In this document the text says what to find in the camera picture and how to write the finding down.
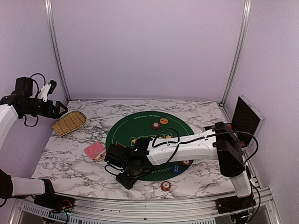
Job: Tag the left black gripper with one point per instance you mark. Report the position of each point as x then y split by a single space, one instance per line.
54 114

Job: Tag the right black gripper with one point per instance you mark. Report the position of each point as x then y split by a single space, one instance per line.
127 183

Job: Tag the red poker chip stack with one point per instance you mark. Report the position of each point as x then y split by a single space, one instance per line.
165 186

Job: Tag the red chips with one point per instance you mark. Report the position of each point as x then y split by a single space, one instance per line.
186 163
155 125

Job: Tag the blue small blind button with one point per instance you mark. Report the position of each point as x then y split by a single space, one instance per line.
176 169

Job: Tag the orange big blind button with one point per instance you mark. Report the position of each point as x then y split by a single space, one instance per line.
164 121

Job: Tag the triangular all-in dealer button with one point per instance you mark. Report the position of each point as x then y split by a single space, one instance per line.
119 144

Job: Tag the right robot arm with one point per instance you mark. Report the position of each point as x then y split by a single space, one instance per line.
151 154

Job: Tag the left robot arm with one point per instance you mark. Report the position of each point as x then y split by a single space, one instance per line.
27 98

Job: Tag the woven bamboo tray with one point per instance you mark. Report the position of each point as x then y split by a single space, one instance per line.
69 123

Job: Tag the red playing card deck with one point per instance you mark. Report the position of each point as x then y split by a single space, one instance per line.
95 151

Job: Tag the round green poker mat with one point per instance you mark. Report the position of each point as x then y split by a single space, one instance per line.
139 125

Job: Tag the aluminium poker chip case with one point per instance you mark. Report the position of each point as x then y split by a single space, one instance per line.
240 133

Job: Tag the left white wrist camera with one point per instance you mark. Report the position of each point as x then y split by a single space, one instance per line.
46 90

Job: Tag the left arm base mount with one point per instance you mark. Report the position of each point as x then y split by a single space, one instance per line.
56 203

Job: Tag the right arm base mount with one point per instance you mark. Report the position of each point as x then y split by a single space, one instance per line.
231 204

